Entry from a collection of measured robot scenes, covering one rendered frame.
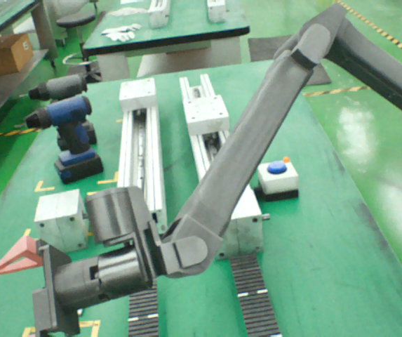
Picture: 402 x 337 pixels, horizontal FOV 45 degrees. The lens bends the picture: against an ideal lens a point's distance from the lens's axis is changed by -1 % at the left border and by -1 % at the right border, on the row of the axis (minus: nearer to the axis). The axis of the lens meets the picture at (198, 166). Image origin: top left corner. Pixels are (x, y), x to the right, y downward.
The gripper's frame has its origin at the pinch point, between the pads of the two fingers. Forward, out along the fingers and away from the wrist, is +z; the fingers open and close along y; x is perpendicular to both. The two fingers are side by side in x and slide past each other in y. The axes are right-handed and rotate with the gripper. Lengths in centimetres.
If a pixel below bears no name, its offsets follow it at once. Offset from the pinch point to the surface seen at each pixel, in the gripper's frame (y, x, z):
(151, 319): 0.7, 26.1, -12.2
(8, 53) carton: -309, 250, 129
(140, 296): -4.2, 28.7, -10.5
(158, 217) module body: -21.6, 37.5, -14.9
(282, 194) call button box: -23, 50, -42
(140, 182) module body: -36, 47, -11
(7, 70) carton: -301, 262, 137
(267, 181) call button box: -26, 46, -39
